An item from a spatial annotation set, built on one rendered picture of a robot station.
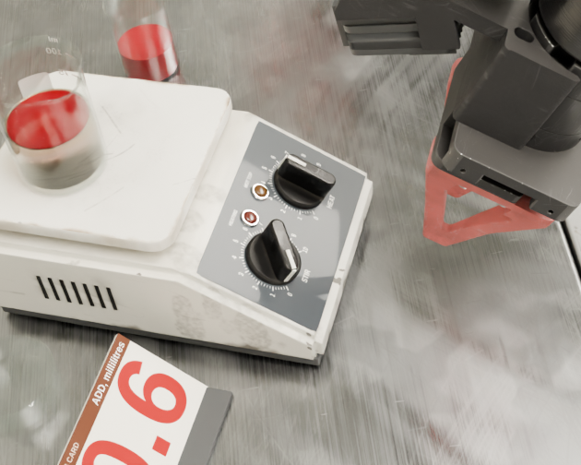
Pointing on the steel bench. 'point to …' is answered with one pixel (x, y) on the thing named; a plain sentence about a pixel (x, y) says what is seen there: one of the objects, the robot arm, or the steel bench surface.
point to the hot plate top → (122, 169)
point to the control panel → (227, 222)
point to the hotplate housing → (162, 275)
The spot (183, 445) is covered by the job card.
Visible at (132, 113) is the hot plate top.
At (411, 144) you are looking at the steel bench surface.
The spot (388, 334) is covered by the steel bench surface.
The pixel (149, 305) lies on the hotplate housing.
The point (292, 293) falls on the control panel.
